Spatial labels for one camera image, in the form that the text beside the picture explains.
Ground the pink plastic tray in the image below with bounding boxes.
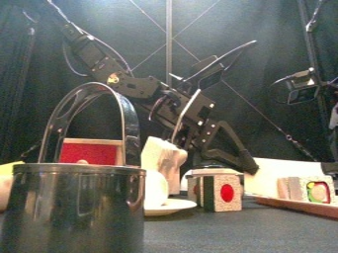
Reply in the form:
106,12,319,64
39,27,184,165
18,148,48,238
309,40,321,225
252,194,338,220

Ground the cream toy block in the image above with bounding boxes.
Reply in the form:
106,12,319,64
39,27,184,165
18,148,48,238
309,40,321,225
140,135,188,196

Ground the white plate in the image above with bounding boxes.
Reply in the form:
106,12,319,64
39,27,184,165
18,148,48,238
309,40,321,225
144,197,197,217

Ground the cream round toy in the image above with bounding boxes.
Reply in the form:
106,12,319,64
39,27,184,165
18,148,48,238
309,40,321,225
0,174,15,212

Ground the thin diagonal frame rod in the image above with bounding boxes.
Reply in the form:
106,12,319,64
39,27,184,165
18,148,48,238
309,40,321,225
219,78,320,162

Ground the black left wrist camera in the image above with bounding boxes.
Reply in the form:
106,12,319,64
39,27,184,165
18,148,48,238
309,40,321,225
168,40,259,92

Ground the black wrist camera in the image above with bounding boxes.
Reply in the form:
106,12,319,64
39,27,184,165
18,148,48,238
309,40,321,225
168,40,259,92
268,67,321,106

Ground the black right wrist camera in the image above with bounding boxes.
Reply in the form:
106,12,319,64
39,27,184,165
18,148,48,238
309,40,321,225
268,67,321,106

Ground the metal frame post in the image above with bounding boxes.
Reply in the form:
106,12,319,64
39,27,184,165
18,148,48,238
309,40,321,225
165,0,173,87

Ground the red box with wooden frame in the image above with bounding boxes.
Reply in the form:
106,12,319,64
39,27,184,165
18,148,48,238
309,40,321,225
56,137,124,166

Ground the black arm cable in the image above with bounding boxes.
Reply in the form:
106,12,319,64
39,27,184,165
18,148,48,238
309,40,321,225
60,33,133,78

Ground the shiny steel pot arched handle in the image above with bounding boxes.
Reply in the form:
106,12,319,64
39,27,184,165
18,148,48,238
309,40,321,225
0,81,148,253

